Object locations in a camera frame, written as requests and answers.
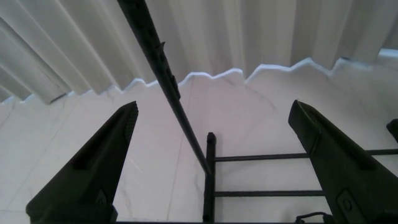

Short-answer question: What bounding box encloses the white curtain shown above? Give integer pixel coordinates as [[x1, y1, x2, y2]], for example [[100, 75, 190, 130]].
[[0, 0, 398, 105]]

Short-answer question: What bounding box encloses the black clothes rack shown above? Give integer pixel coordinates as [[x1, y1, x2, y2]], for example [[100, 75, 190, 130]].
[[116, 0, 398, 222]]

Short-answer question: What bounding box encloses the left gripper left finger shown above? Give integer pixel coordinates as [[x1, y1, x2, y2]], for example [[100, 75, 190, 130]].
[[25, 101, 139, 222]]

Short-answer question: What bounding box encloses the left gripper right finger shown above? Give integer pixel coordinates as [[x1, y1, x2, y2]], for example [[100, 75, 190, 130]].
[[288, 99, 398, 222]]

